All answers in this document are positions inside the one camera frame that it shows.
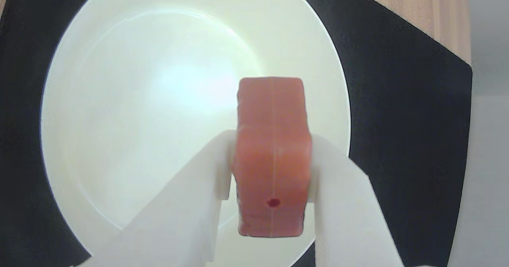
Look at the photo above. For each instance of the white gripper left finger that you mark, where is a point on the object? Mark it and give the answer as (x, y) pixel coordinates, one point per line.
(179, 219)

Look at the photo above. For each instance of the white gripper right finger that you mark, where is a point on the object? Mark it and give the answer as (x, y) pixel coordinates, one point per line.
(346, 219)

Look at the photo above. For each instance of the orange brick toy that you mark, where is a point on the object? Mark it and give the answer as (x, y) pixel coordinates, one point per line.
(272, 159)

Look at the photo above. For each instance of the white round plate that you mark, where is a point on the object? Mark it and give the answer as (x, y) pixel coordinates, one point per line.
(139, 100)

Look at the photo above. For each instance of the black mat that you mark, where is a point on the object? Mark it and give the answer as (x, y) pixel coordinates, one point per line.
(397, 100)

